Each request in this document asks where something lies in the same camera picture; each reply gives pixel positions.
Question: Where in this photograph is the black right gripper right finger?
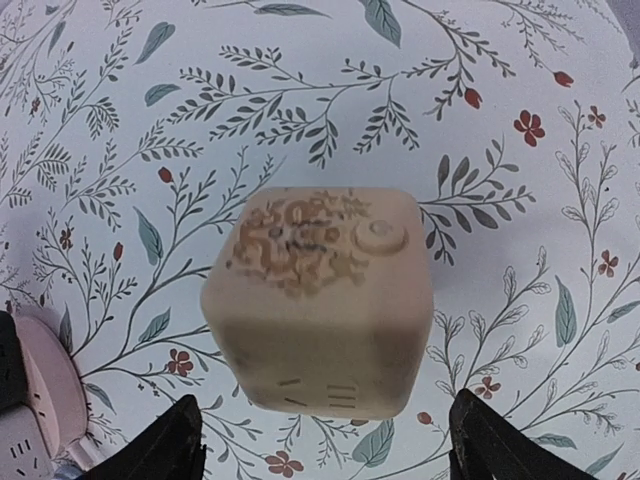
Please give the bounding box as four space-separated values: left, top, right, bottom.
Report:
449 389 592 480

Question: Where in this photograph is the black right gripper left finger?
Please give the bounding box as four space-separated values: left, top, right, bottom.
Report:
87 394 206 480

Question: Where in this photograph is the floral patterned table mat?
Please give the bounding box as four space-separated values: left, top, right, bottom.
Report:
1 1 639 479

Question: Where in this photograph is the pink cube socket adapter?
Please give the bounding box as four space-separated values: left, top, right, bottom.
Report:
1 311 97 479

